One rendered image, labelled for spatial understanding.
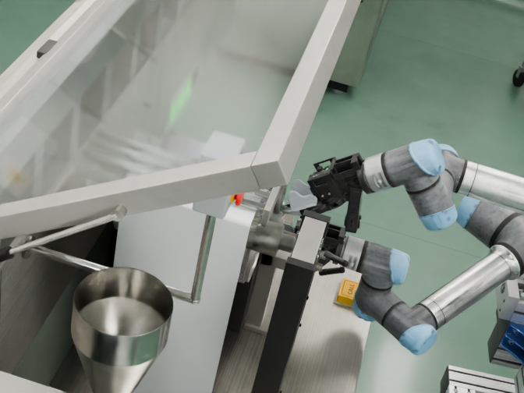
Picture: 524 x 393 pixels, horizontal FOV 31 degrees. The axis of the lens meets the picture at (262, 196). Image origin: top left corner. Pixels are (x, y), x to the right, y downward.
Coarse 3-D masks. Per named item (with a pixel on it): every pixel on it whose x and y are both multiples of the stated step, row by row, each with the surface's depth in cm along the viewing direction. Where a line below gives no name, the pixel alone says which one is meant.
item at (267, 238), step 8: (256, 216) 183; (272, 224) 181; (280, 224) 182; (256, 232) 180; (264, 232) 180; (272, 232) 180; (280, 232) 180; (248, 240) 180; (256, 240) 180; (264, 240) 180; (272, 240) 179; (248, 248) 182; (256, 248) 181; (264, 248) 180; (272, 248) 180; (272, 256) 182
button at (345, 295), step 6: (342, 282) 240; (348, 282) 240; (354, 282) 241; (342, 288) 238; (348, 288) 238; (354, 288) 239; (342, 294) 236; (348, 294) 237; (336, 300) 237; (342, 300) 236; (348, 300) 236
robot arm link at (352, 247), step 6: (348, 240) 217; (354, 240) 217; (360, 240) 218; (348, 246) 216; (354, 246) 216; (360, 246) 216; (342, 252) 217; (348, 252) 216; (354, 252) 216; (360, 252) 216; (342, 258) 216; (348, 258) 216; (354, 258) 216; (354, 264) 217; (354, 270) 218
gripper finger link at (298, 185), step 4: (296, 180) 206; (300, 180) 206; (292, 184) 207; (296, 184) 206; (300, 184) 206; (304, 184) 206; (296, 188) 207; (300, 188) 207; (304, 188) 206; (308, 188) 206; (300, 192) 207; (304, 192) 207; (308, 192) 207; (316, 196) 205; (284, 204) 209; (288, 204) 208
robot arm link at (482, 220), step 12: (468, 204) 239; (480, 204) 237; (492, 204) 236; (468, 216) 238; (480, 216) 236; (492, 216) 235; (504, 216) 234; (516, 216) 234; (468, 228) 240; (480, 228) 236; (492, 228) 234; (480, 240) 239; (492, 240) 234
